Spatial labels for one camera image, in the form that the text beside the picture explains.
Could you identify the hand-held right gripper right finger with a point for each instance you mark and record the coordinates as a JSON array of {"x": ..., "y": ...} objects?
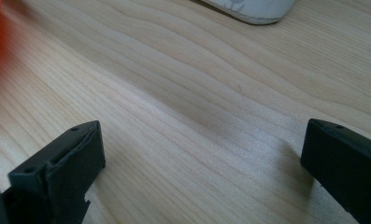
[{"x": 345, "y": 161}]

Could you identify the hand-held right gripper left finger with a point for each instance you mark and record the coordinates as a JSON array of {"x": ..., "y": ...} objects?
[{"x": 64, "y": 168}]

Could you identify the white cloth object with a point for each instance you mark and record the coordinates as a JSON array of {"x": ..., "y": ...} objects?
[{"x": 254, "y": 9}]

